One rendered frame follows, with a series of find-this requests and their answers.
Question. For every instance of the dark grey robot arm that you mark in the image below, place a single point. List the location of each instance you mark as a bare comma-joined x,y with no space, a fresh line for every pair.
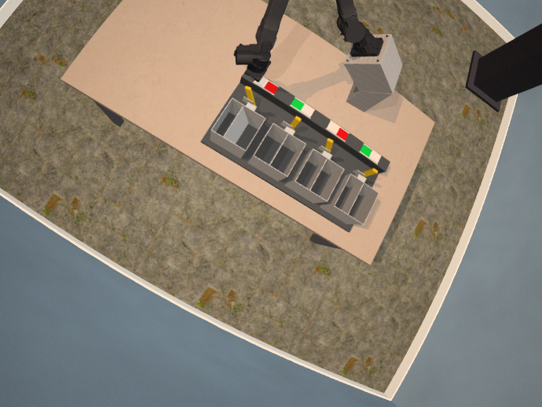
364,44

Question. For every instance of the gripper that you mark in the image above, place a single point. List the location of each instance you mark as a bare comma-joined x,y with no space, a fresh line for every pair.
259,72

